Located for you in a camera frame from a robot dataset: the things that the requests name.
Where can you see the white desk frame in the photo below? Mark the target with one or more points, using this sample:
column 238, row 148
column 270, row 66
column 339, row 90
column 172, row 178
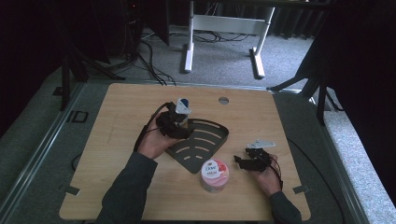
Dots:
column 229, row 24

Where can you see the white bottle with blue cap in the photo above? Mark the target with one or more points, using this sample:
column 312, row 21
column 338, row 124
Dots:
column 184, row 102

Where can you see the black metal stand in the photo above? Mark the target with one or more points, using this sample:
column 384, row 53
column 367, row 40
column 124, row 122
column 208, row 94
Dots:
column 65, row 81
column 320, row 99

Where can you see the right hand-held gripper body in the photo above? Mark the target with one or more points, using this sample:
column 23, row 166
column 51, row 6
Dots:
column 258, row 160

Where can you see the black slotted corner shelf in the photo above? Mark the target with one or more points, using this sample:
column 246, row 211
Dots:
column 211, row 133

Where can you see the person's right hand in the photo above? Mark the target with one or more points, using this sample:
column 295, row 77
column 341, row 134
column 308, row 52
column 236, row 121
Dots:
column 269, row 180

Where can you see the pink jar with white lid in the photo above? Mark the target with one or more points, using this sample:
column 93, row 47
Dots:
column 214, row 172

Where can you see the person's left hand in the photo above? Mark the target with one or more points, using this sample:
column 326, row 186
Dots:
column 154, row 144

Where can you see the metal floor rail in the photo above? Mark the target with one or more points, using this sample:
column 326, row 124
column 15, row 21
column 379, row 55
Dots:
column 342, row 174
column 40, row 149

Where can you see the black computer tower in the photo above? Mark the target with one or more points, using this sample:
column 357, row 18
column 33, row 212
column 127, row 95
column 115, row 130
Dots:
column 132, row 28

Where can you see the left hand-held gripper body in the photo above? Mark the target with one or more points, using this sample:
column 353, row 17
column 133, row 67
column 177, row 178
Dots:
column 169, row 124

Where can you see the grey table grommet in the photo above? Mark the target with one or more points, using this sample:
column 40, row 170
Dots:
column 223, row 100

